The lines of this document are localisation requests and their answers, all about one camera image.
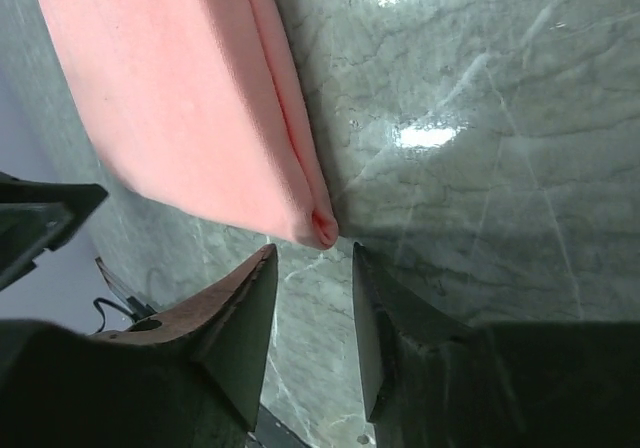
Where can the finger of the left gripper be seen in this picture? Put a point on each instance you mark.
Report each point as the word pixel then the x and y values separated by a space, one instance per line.
pixel 38 216

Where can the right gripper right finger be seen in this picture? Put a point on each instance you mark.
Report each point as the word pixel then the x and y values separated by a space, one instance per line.
pixel 429 380

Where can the salmon pink t-shirt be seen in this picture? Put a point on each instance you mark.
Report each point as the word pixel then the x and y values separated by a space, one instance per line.
pixel 197 104

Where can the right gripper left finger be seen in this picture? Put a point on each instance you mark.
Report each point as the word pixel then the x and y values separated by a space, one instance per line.
pixel 189 376

